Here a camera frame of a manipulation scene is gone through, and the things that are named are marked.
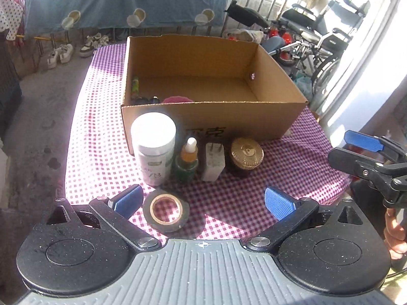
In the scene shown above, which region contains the white star-dotted cloth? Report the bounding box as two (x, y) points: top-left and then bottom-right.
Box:
(0, 0), (24, 42)

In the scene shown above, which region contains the brown cardboard box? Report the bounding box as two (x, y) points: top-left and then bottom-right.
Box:
(121, 34), (310, 156)

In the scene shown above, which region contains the gold-lid black jar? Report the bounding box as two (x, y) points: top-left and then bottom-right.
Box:
(229, 137), (264, 178)

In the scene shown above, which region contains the green plastic bag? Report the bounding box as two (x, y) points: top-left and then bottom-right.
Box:
(294, 76), (314, 102)

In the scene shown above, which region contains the white and dark sneaker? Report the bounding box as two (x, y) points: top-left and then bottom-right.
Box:
(92, 34), (109, 50)
(79, 36), (96, 58)

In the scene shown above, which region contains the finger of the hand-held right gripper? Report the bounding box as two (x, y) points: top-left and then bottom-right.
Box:
(327, 148), (407, 196)
(344, 130), (407, 166)

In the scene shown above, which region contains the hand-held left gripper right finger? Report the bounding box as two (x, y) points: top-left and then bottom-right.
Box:
(245, 187), (366, 254)

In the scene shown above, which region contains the green dropper bottle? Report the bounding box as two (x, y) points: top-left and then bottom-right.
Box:
(173, 136), (200, 185)

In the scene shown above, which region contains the folded wheelchair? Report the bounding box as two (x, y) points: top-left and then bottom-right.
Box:
(280, 0), (372, 102)

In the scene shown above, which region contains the beige cloth bundle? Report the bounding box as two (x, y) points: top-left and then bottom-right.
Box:
(223, 28), (264, 43)

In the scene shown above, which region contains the red plastic toy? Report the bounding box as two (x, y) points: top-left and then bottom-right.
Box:
(267, 27), (292, 64)

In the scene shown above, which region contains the black padded cushion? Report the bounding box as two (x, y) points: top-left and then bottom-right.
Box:
(224, 0), (270, 27)

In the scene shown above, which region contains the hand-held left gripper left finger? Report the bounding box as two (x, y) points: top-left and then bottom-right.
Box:
(45, 184), (162, 251)

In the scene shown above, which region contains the blue padded seat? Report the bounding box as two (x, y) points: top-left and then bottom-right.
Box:
(263, 36), (286, 54)

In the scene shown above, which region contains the purple checkered tablecloth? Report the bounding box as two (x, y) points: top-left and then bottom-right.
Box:
(64, 43), (350, 240)

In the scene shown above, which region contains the yellow rod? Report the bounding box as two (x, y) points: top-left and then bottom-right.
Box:
(16, 34), (53, 42)

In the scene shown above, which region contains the pink collapsible cup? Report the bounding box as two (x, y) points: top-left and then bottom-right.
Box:
(162, 95), (194, 104)

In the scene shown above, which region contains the blue blanket with circles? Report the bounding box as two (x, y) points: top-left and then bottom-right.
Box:
(24, 0), (234, 37)

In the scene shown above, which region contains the person's right hand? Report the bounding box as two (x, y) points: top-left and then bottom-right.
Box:
(384, 208), (407, 261)

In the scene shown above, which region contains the white charger plug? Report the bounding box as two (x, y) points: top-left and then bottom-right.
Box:
(200, 142), (226, 182)

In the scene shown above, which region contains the metal railing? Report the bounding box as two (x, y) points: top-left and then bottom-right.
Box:
(223, 0), (306, 39)

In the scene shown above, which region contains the white-lid supplement bottle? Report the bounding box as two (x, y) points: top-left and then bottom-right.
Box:
(130, 112), (177, 187)

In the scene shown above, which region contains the black tape roll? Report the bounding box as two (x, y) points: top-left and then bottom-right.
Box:
(142, 189), (191, 233)

